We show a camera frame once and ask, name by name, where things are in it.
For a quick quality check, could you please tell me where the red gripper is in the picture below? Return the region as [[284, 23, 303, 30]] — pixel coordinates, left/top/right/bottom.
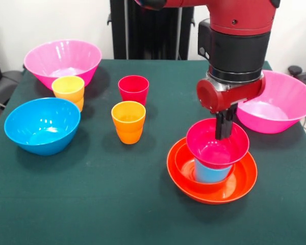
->
[[196, 75, 267, 140]]

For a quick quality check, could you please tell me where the small red plastic bowl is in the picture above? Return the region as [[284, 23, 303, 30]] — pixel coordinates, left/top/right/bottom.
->
[[186, 118, 250, 169]]

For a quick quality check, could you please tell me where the blue plastic cup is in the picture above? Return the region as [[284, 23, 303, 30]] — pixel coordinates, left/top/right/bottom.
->
[[194, 158, 233, 183]]

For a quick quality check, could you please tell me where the large orange plastic bowl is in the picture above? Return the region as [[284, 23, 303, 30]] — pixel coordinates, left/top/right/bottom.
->
[[166, 137, 258, 205]]

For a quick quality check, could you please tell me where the small orange plastic bowl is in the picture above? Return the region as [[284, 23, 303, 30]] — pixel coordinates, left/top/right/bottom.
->
[[175, 142, 236, 193]]

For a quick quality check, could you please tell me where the large pink plastic bowl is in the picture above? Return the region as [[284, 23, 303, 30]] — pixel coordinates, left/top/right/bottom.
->
[[236, 70, 306, 134], [23, 39, 103, 90]]

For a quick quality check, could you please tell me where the orange plastic cup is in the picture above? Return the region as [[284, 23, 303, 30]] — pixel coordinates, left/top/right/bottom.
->
[[111, 101, 146, 145]]

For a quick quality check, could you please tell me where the red plastic cup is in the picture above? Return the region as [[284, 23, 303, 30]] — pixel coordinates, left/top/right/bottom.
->
[[118, 75, 150, 107]]

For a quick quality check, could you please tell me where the yellow plastic cup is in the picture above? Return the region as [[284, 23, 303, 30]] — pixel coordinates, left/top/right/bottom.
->
[[52, 76, 85, 113]]

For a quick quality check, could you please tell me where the dark green tablecloth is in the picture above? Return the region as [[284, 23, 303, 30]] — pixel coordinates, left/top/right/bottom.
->
[[0, 59, 306, 245]]

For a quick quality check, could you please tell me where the blue plastic bowl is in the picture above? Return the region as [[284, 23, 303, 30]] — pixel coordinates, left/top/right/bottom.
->
[[4, 97, 81, 156]]

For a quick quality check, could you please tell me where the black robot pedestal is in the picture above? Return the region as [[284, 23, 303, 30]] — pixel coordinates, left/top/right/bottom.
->
[[107, 0, 210, 61]]

